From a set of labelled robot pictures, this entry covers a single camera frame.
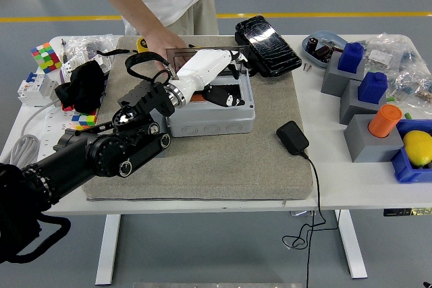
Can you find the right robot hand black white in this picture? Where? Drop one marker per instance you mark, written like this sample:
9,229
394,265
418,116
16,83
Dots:
428,285

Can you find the person's right hand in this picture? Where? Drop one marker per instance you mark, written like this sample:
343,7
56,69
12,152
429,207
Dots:
162,42

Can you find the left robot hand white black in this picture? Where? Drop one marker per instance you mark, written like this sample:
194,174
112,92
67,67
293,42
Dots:
202,68

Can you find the orange cylinder battery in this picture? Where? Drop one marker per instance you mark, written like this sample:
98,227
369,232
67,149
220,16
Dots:
384,121
197,99

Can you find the grey junction box with lid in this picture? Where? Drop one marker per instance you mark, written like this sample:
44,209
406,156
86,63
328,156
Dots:
209,126

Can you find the person's right forearm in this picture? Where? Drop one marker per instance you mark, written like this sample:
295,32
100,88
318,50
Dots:
128,8

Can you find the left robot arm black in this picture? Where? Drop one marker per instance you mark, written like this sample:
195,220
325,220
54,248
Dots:
67,166

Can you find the square yellow tape measure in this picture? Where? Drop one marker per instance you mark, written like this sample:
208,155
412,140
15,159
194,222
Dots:
141,45

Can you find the grey block with round hole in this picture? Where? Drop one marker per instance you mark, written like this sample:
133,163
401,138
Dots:
163,119

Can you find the black crackle-pattern case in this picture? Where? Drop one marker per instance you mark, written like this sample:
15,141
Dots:
270,45

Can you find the clear plastic bag of parts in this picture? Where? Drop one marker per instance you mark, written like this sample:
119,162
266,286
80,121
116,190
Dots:
87,43

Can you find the black table control panel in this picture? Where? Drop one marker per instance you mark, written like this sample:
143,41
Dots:
401,212

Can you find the white table leg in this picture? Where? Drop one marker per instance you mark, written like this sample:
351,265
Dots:
352,244
108,247

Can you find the black cloth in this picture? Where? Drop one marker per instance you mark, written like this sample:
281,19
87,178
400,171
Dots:
81,85

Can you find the grey-brown mat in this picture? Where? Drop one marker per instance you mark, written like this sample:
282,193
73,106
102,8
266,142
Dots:
219,166

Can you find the small multicolour puzzle cube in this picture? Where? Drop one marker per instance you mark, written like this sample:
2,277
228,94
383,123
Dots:
84,120

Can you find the blue-grey dish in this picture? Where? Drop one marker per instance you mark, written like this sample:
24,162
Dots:
312,56

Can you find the black capacitor in dish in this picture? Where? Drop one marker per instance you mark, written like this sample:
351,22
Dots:
312,44

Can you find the black power adapter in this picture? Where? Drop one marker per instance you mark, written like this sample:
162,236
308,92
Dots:
292,138

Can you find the small red block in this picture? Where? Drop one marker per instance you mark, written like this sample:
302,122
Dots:
67,108

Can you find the large multicolour puzzle cube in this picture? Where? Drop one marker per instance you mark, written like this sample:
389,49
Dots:
45,58

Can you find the blue plastic bin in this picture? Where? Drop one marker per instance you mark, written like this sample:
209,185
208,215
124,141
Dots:
405,166

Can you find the brown electronic parts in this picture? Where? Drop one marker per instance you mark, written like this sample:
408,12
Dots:
323,52

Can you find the grey holder block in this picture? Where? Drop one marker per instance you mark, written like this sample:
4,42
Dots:
351,106
332,80
368,146

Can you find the white circuit breaker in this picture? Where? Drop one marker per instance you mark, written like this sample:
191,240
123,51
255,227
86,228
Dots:
33,89

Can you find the yellow lemon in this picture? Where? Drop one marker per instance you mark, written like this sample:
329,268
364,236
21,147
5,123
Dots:
418,148

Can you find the white power strip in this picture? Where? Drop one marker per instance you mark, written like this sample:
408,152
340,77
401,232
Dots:
50,122

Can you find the blue bottle-shaped block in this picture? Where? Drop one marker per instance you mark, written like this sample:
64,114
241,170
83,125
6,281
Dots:
371,89
351,58

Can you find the small green cylinder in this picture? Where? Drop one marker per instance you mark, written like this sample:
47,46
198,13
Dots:
408,116

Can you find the clear bag of white parts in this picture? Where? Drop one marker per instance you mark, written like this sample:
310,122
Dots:
384,52

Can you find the clear bag of resistors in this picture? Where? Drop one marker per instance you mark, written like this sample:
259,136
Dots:
411,82

